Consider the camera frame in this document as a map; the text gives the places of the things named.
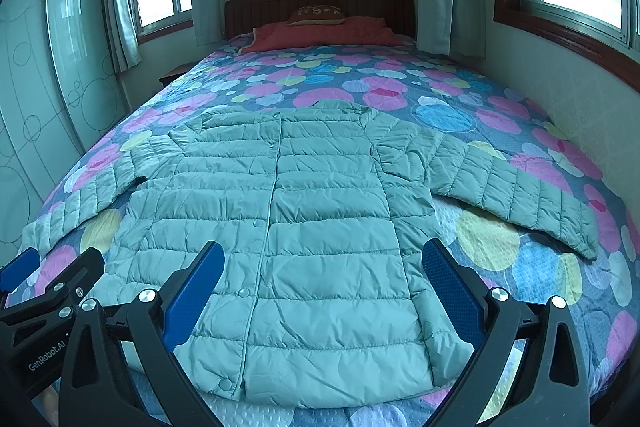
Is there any colourful dotted bedspread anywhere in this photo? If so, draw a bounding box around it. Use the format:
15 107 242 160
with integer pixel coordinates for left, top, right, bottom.
0 31 640 427

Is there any dark wooden nightstand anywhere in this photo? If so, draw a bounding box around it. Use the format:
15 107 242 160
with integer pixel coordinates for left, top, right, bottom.
158 62 196 88

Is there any glossy white wardrobe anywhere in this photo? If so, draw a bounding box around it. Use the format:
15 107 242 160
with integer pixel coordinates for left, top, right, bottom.
1 0 127 262

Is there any red blanket at headboard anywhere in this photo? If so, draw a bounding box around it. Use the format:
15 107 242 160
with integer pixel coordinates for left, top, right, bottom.
240 16 402 53

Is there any brown embroidered pillow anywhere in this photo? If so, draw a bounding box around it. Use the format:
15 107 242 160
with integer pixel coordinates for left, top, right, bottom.
288 5 345 27

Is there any dark wooden headboard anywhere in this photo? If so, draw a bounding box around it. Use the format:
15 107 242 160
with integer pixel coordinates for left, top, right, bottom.
224 0 416 40

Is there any light green puffer jacket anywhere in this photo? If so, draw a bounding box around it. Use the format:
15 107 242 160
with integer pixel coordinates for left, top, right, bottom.
23 100 599 409

